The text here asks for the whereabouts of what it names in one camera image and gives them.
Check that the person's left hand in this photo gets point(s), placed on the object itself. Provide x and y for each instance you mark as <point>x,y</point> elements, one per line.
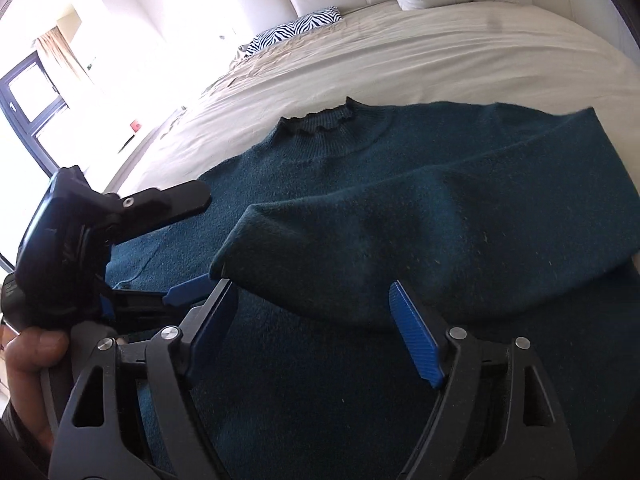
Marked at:
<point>32,351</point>

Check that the dark framed window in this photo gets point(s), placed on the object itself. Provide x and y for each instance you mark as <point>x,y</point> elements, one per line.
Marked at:
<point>29,101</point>

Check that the beige bed sheet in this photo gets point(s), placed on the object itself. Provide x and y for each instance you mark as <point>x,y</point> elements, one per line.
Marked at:
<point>478,53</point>

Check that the zebra print pillow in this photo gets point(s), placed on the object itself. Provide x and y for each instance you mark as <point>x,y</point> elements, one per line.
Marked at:
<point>306,23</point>

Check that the dark teal knit sweater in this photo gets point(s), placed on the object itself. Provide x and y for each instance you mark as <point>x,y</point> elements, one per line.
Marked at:
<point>509,221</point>

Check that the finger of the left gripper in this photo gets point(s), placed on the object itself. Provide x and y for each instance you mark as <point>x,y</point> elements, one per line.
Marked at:
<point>178,297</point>
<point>153,209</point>

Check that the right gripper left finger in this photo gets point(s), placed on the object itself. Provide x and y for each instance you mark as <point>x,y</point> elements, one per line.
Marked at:
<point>94,405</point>

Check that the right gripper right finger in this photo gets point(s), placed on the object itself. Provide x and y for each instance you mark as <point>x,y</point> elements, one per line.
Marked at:
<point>496,414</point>

